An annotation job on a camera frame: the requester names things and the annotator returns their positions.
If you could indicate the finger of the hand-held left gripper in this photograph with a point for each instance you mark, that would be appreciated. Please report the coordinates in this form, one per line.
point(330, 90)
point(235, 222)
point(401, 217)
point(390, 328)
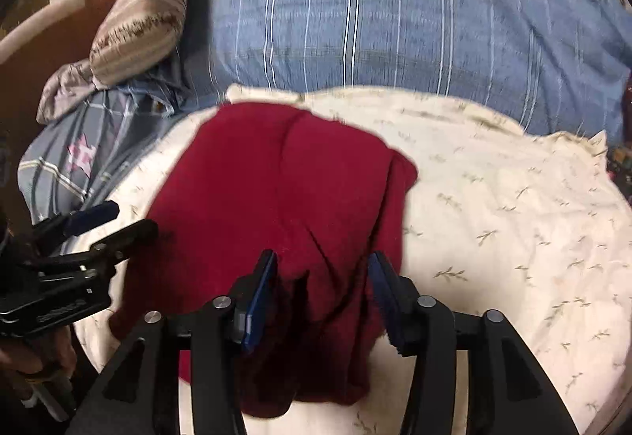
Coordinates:
point(91, 217)
point(128, 237)

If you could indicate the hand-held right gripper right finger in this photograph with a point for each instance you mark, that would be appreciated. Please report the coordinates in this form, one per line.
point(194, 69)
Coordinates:
point(383, 287)

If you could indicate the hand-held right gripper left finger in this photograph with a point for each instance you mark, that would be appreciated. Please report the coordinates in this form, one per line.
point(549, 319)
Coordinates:
point(257, 306)

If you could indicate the dark red garment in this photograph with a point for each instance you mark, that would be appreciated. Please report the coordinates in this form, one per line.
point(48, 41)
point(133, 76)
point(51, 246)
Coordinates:
point(286, 198)

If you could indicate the person's left hand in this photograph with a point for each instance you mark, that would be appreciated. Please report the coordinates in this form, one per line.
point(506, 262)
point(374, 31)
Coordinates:
point(44, 353)

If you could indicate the blue plaid star cloth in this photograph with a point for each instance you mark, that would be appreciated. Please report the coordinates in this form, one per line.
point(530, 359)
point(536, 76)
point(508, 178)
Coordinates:
point(84, 163)

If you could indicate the cream leaf print bedsheet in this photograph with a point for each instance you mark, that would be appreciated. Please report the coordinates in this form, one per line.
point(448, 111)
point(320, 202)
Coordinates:
point(503, 237)

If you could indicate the brown wooden headboard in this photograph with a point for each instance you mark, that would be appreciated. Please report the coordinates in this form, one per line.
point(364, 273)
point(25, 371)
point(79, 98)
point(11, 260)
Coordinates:
point(44, 45)

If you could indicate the brown striped pillow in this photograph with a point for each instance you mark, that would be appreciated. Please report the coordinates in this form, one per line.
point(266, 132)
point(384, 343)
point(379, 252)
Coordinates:
point(143, 15)

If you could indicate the blue striped duvet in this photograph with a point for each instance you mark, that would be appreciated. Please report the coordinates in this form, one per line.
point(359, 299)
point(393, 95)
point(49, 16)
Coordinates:
point(395, 30)

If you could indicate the dark floral cloth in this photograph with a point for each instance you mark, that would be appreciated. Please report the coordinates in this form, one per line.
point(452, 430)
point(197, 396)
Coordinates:
point(623, 173)

